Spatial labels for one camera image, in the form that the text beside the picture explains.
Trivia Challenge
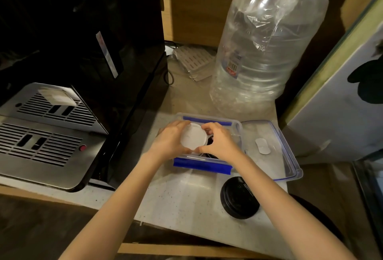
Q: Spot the black round lid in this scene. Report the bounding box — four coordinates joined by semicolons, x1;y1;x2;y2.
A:
220;176;260;220

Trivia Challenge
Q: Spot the black power cable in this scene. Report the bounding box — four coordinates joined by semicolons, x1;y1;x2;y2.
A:
163;40;178;86

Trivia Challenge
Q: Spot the white cabinet with dark print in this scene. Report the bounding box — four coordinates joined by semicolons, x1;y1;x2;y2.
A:
280;0;383;161

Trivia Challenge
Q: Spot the person's left hand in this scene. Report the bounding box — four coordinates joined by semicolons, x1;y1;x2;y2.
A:
149;120;193;161

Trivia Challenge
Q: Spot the clear blue-edged container lid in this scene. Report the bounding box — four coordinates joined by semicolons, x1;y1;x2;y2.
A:
241;120;303;182

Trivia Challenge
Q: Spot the silver drip tray grate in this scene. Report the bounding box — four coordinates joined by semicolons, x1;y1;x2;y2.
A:
0;83;109;191

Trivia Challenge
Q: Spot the person's left forearm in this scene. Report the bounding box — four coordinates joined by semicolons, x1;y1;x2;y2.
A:
59;151;175;260

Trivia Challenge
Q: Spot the black coffee machine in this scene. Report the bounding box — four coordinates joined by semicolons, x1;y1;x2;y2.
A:
0;0;170;193

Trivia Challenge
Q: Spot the large clear plastic water bottle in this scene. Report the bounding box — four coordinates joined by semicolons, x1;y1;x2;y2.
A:
209;0;332;114

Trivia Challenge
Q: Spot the person's right forearm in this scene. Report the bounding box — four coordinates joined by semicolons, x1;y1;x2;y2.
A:
228;154;358;260

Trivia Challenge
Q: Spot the white round cup lid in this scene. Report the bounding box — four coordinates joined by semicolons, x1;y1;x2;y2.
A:
180;123;208;151

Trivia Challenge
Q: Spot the clear blue-clip storage container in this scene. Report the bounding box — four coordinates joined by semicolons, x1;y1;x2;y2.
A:
173;113;243;176

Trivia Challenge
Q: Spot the person's right hand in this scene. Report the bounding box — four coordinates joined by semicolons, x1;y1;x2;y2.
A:
196;122;243;163

